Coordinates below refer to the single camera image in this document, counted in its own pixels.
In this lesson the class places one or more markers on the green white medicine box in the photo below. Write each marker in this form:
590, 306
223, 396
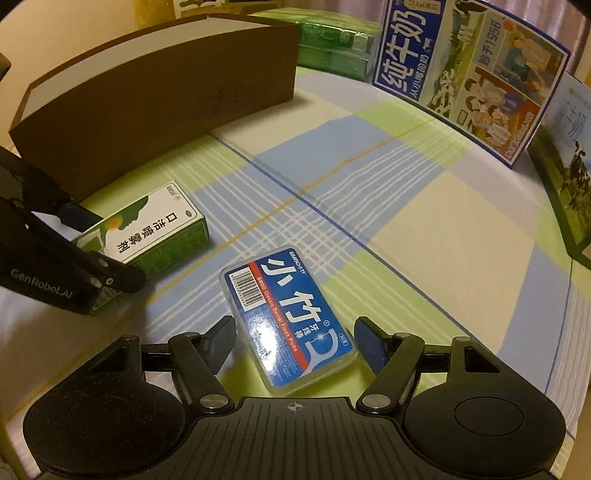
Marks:
152, 226

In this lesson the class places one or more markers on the green cow milk carton box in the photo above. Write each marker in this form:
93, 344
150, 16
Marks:
563, 175

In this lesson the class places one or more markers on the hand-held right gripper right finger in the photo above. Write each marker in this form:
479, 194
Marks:
369, 341

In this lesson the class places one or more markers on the brown shoe box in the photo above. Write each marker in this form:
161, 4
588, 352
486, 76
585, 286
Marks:
161, 106

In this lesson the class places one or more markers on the blue milk carton box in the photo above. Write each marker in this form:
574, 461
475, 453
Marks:
471, 74

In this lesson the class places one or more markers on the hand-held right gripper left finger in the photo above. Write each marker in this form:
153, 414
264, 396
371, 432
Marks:
221, 341

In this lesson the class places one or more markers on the clear floss pick box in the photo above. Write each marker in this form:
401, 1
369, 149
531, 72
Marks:
286, 314

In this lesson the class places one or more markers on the checked tablecloth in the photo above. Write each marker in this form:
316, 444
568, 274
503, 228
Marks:
438, 230

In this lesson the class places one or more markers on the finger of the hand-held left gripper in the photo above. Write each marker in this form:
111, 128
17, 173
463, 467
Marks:
120, 277
76, 216

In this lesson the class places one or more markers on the green drink carton pack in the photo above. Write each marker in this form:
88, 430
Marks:
332, 46

